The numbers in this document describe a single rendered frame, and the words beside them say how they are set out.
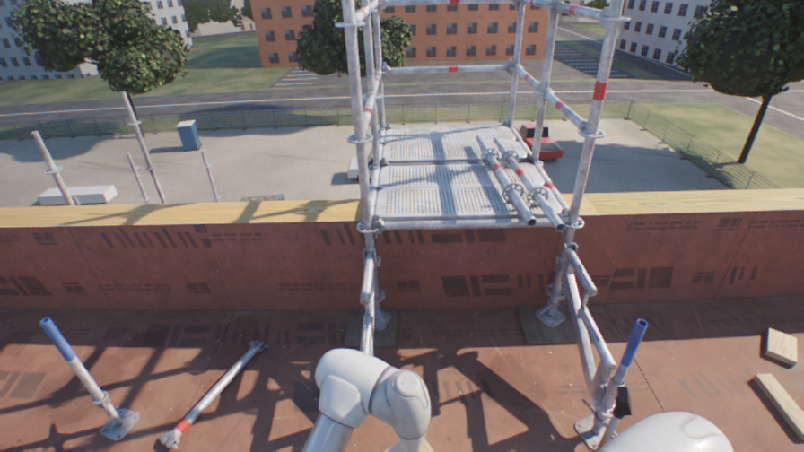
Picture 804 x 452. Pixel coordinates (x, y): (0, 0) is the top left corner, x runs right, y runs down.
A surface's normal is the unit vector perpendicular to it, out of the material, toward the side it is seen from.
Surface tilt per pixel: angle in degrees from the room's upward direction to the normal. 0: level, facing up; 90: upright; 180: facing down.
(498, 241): 90
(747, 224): 90
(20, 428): 0
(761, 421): 0
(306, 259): 90
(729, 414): 0
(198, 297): 90
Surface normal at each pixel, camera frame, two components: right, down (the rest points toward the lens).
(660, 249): -0.01, 0.51
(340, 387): -0.30, -0.46
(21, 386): -0.04, -0.86
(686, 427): 0.07, -0.97
